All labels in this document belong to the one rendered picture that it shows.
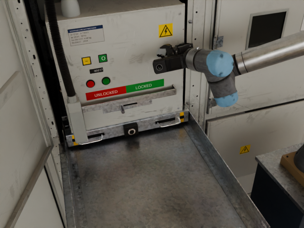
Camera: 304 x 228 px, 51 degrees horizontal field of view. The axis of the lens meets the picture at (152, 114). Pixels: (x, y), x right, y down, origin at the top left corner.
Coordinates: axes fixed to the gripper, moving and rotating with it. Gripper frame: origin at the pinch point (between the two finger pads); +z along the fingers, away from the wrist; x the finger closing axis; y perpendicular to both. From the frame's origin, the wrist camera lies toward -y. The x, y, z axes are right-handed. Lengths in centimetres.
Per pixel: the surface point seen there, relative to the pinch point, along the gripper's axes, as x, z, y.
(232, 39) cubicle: -2.2, -4.8, 34.2
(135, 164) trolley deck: -39.2, -1.9, -19.5
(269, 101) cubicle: -39, -2, 58
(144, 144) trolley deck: -37.2, 5.7, -10.5
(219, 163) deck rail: -41.6, -22.7, 5.7
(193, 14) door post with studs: 11.0, -1.7, 18.3
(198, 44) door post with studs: -1.5, 1.0, 20.7
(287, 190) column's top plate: -59, -36, 27
